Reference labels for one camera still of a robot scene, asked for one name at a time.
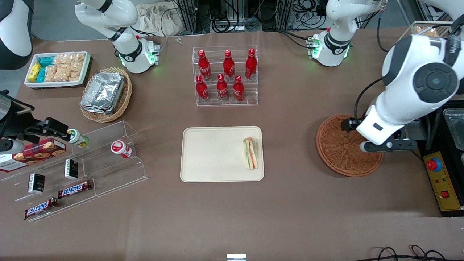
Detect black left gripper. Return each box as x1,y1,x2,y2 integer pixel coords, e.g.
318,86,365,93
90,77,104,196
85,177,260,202
341,117,360,132

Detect triangular sandwich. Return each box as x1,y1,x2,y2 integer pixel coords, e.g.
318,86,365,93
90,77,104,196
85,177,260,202
243,137,260,170

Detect round brown wicker basket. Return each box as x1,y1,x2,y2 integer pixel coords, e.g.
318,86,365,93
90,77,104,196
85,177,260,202
316,114,384,177

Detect white rectangular snack tray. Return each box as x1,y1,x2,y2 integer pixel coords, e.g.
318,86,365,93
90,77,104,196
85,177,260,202
24,51,91,88

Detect oval tan wicker basket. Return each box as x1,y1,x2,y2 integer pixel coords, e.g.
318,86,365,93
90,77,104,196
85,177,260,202
80,67,133,123

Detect cream plastic tray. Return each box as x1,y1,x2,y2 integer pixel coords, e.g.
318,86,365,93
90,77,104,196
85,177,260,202
180,126,265,182

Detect white bottle green cap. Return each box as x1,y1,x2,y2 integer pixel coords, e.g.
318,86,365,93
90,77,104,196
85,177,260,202
67,129,90,148

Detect red chocolate cookie box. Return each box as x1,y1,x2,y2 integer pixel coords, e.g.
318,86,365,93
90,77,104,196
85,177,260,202
12,138,67,162

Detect small black box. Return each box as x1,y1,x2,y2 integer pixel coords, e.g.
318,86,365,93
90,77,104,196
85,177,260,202
65,159,79,180
28,173,45,194

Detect white and red shortbread box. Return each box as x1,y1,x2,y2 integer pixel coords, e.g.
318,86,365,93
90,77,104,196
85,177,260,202
0,154,29,173

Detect yellow snack packet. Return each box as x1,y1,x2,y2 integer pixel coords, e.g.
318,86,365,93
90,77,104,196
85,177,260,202
28,63,41,83

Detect stack of foil trays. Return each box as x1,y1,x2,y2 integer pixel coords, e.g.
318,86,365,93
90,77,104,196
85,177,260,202
80,72,126,115

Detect snickers chocolate bar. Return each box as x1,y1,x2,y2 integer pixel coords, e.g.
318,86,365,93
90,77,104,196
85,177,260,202
58,180,93,199
24,198,59,220

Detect clear acrylic stepped shelf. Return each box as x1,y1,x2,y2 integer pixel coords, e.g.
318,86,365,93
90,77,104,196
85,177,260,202
0,120,148,223

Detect white bottle red cap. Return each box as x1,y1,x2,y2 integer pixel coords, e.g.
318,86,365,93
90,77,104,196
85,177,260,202
111,140,133,159

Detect clear acrylic bottle rack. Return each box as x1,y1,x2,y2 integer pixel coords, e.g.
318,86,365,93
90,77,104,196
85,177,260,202
192,46,259,107

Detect black countertop appliance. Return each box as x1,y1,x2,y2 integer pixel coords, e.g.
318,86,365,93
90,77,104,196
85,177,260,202
417,103,464,153

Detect yellow panel control box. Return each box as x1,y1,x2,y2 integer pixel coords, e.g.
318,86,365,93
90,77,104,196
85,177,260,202
422,150,464,217

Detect red cola bottle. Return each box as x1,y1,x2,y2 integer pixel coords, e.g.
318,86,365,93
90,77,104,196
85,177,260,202
198,50,212,81
232,75,245,102
195,75,209,103
223,50,235,81
245,48,257,80
216,74,229,102

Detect crispy snack bag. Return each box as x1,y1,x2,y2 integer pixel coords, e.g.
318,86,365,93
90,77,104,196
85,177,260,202
415,25,438,37

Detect beige crumpled cloth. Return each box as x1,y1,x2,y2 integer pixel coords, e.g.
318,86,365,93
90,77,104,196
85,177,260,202
136,4,185,37

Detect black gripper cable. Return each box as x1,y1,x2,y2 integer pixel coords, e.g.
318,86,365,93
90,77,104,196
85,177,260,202
353,77,384,122

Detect white wire basket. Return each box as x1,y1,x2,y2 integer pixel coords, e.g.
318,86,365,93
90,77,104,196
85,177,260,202
401,21,455,38

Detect black floor cables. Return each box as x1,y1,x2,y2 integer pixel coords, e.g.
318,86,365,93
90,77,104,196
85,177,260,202
364,245,464,261

